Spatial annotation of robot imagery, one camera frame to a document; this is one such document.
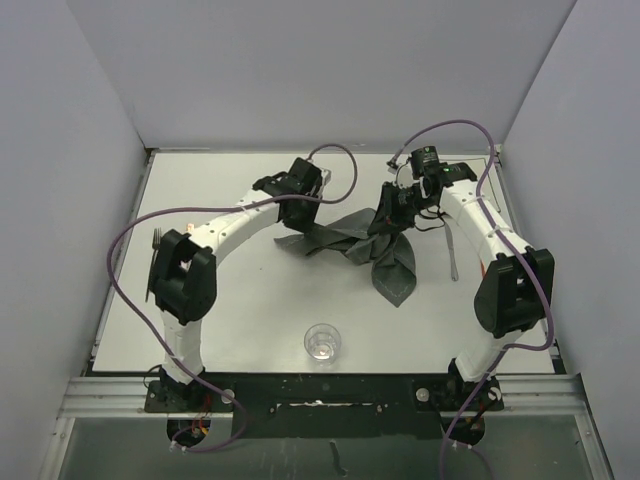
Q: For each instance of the black metal fork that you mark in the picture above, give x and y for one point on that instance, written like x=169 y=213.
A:
x=156 y=242

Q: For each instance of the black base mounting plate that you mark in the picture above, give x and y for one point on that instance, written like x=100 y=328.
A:
x=325 y=406

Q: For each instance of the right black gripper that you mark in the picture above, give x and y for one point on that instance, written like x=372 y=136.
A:
x=389 y=219

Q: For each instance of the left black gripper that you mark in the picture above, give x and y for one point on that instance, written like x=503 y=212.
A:
x=305 y=225

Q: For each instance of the clear drinking glass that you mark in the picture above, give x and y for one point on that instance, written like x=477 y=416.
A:
x=323 y=343

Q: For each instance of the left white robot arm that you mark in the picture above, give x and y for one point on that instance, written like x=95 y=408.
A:
x=183 y=276

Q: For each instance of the aluminium frame rail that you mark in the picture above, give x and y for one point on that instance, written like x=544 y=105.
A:
x=126 y=397

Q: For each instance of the grey cloth placemat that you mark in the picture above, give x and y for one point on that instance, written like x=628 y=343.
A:
x=391 y=256

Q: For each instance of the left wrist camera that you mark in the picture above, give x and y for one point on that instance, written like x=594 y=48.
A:
x=325 y=177

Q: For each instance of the silver table knife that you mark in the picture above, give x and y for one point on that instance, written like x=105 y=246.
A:
x=451 y=250

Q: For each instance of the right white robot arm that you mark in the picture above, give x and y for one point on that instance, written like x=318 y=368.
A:
x=515 y=291

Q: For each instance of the white rectangular plate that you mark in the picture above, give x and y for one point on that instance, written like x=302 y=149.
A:
x=489 y=188

